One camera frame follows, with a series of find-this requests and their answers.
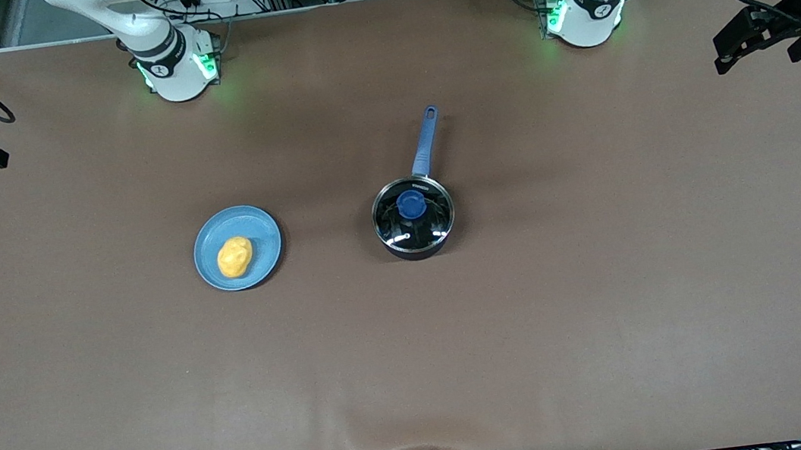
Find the yellow potato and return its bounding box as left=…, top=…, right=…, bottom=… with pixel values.
left=214, top=234, right=256, bottom=281

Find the glass lid with blue knob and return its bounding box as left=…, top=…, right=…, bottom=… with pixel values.
left=369, top=173, right=458, bottom=257

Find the blue round plate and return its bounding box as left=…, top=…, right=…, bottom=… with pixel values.
left=188, top=200, right=288, bottom=296

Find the brown table cover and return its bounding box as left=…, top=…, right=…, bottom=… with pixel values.
left=0, top=0, right=801, bottom=450

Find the black pot with blue handle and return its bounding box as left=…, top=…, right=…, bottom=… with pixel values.
left=359, top=103, right=460, bottom=265

